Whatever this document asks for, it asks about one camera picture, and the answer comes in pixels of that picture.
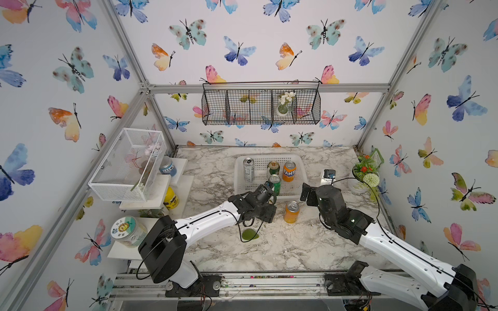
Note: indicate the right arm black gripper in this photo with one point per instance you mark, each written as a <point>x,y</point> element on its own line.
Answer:
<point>314,194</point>

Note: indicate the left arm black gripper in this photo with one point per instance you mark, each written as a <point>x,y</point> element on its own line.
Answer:
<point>269,213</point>

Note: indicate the green drink can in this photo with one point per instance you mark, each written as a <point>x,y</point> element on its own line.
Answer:
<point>275,180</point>

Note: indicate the orange juice can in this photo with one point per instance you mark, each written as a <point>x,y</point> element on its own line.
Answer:
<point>292,211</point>

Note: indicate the silver tall drink can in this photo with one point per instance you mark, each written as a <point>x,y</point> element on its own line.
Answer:
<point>249,170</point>

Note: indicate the orange Fanta can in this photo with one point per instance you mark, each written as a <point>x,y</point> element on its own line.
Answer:
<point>289,171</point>

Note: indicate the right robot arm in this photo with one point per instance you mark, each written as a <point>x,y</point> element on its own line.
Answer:
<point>430,284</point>

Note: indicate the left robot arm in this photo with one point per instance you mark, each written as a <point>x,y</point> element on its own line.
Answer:
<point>162,250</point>

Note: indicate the white plastic perforated basket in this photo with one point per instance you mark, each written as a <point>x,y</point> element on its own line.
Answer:
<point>290,190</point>

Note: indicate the green leaf piece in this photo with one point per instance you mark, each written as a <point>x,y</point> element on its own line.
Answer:
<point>249,235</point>

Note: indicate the potted artificial plant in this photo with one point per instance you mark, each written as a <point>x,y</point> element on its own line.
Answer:
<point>365,174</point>

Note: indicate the yellow canister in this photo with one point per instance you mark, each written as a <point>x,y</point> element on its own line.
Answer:
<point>171,199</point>

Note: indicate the white flower vase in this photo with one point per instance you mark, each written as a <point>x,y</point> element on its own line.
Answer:
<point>285,102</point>

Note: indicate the blue cup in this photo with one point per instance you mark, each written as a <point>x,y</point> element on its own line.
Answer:
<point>168,167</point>

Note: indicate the white mesh box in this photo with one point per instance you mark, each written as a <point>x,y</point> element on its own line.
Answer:
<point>130,167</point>

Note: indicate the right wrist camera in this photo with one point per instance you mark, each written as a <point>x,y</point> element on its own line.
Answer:
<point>328,176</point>

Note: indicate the metal base rail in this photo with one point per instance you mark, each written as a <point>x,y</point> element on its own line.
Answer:
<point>233,286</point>

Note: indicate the black wire wall basket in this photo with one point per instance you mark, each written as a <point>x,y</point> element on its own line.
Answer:
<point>255,103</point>

